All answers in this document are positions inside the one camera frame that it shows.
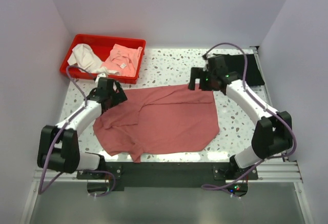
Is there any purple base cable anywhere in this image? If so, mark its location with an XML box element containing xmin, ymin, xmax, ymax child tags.
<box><xmin>201</xmin><ymin>180</ymin><xmax>247</xmax><ymax>197</ymax></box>
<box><xmin>87</xmin><ymin>169</ymin><xmax>119</xmax><ymax>197</ymax></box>

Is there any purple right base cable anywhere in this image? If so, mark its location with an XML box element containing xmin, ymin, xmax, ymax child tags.
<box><xmin>201</xmin><ymin>180</ymin><xmax>247</xmax><ymax>197</ymax></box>

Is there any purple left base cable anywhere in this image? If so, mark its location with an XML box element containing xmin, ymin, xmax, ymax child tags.
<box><xmin>87</xmin><ymin>169</ymin><xmax>119</xmax><ymax>197</ymax></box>

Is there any white t-shirt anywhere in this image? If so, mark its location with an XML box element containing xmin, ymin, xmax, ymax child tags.
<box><xmin>67</xmin><ymin>44</ymin><xmax>102</xmax><ymax>73</ymax></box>

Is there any red plastic bin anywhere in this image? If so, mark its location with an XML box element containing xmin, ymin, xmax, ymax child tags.
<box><xmin>59</xmin><ymin>34</ymin><xmax>147</xmax><ymax>85</ymax></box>

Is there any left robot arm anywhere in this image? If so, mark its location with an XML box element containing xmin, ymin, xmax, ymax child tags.
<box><xmin>37</xmin><ymin>77</ymin><xmax>127</xmax><ymax>179</ymax></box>

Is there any aluminium frame rail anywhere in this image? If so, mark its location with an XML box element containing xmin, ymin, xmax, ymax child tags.
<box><xmin>42</xmin><ymin>50</ymin><xmax>297</xmax><ymax>175</ymax></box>

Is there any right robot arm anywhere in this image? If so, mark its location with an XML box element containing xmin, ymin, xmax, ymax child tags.
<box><xmin>188</xmin><ymin>55</ymin><xmax>296</xmax><ymax>179</ymax></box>

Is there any dusty red t-shirt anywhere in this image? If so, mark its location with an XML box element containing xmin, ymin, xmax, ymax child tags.
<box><xmin>93</xmin><ymin>85</ymin><xmax>220</xmax><ymax>163</ymax></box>

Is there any black folded t-shirt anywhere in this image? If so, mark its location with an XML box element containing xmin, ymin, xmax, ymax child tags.
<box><xmin>207</xmin><ymin>54</ymin><xmax>265</xmax><ymax>87</ymax></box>

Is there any light pink t-shirt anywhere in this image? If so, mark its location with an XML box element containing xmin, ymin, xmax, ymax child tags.
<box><xmin>101</xmin><ymin>44</ymin><xmax>142</xmax><ymax>77</ymax></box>

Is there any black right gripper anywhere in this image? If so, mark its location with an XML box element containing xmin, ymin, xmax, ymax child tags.
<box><xmin>188</xmin><ymin>68</ymin><xmax>218</xmax><ymax>92</ymax></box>

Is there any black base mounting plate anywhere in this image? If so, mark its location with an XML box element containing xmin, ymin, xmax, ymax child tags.
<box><xmin>77</xmin><ymin>162</ymin><xmax>258</xmax><ymax>195</ymax></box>

